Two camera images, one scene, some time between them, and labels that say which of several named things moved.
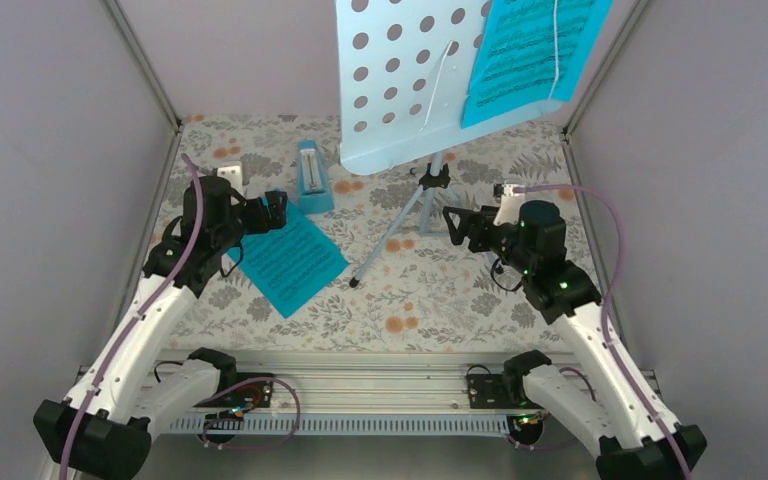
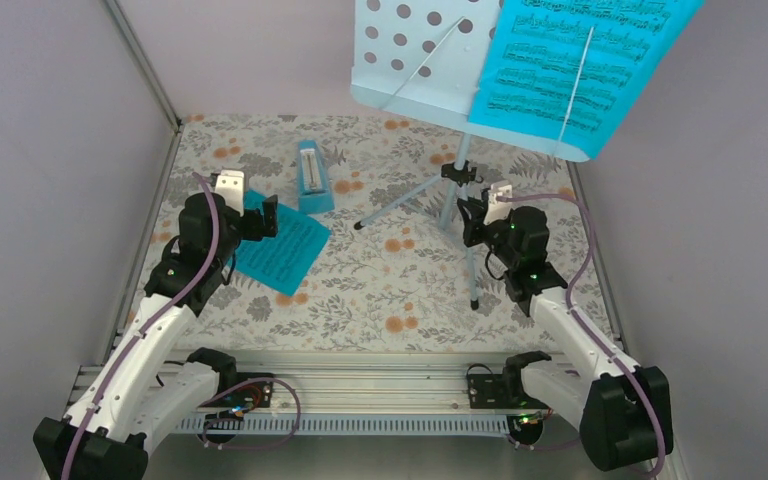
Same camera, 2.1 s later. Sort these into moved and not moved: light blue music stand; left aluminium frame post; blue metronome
Moved: light blue music stand
Not moved: blue metronome; left aluminium frame post
